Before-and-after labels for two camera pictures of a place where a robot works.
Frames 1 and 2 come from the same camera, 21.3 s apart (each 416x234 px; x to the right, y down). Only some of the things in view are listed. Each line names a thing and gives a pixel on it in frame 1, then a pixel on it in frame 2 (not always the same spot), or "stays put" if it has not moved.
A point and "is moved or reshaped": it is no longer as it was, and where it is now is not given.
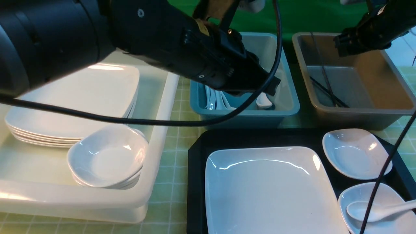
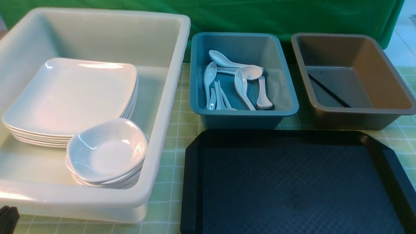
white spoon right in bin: x=263 y=101 stays put
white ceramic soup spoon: x=357 y=210 is moved or reshaped
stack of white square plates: x=105 y=89 stays put
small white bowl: x=357 y=152 to x=107 y=150
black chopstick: x=329 y=92 stays put
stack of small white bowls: x=111 y=156 stays put
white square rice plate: x=271 y=190 to x=64 y=94
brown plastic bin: x=363 y=90 stays put
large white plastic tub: x=35 y=180 stays put
